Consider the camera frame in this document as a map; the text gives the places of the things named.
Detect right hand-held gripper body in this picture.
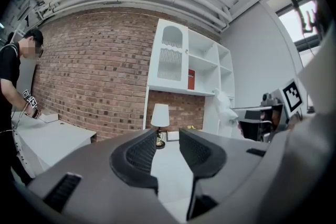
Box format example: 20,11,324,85
240,78,306,143

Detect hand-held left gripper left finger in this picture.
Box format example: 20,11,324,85
109,127,159,195

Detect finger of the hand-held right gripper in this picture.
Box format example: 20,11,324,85
233,105,272,122

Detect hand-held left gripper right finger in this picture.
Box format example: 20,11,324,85
178,128,227,221

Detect white item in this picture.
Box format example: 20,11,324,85
212,87,239,127

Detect white shade table lamp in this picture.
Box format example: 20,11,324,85
150,103,171,151

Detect red book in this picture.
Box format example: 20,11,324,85
187,68,196,91

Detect white shelf cabinet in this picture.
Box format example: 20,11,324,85
143,18,236,140

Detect white side cabinet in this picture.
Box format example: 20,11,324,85
11,109,98,179

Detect flat white box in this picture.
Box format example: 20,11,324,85
38,112,60,124

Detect small white picture frame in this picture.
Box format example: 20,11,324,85
166,131,181,143

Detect window with black handle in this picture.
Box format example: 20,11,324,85
274,0,322,54

